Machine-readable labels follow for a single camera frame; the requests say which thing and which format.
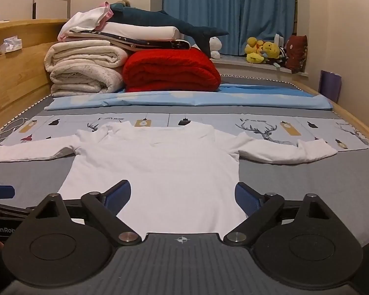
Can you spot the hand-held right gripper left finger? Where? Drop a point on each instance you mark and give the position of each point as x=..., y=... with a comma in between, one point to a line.
x=122, y=194

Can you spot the yellow plush toy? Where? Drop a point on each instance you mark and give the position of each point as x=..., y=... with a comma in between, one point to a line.
x=253, y=50
x=271, y=49

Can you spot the tan plush toy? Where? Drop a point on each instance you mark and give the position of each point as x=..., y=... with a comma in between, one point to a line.
x=123, y=3

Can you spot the light blue folded sheet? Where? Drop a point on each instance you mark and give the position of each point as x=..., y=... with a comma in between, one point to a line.
x=203, y=98

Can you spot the black and white striped toy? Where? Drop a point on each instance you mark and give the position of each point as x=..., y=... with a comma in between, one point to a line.
x=282, y=57

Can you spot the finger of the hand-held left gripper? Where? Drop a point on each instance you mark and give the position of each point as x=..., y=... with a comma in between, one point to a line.
x=0, y=191

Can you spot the tissue pack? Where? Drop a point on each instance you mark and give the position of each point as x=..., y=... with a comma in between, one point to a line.
x=11, y=44

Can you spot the cream folded blanket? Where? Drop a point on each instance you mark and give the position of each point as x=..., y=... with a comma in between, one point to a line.
x=83, y=67

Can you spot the pink and white cloth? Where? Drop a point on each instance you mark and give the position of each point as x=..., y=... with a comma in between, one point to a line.
x=86, y=18

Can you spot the dark red cushion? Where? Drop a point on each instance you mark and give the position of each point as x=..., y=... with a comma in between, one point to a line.
x=296, y=53

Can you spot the dark blue shark plush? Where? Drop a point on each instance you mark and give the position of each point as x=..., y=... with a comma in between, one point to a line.
x=160, y=18

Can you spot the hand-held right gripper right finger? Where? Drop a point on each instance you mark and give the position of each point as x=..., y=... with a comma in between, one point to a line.
x=246, y=197

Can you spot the blue curtain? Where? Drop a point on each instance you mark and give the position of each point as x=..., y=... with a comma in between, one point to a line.
x=227, y=6

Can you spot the white long-sleeve shirt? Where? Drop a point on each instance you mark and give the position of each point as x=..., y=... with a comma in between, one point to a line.
x=160, y=166

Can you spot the white folded pillow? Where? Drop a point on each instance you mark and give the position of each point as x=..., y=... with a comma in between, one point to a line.
x=141, y=30

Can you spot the purple paper bag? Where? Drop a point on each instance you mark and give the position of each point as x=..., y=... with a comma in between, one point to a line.
x=329, y=86

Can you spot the red folded blanket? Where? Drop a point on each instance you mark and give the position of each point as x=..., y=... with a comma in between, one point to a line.
x=172, y=70

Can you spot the white plush toy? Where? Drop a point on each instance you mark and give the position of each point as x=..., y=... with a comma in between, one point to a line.
x=215, y=47

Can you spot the grey window ledge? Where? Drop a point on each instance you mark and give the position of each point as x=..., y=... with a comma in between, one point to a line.
x=239, y=66

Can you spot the wooden bed frame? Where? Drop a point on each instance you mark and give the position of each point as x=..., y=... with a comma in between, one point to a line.
x=18, y=80

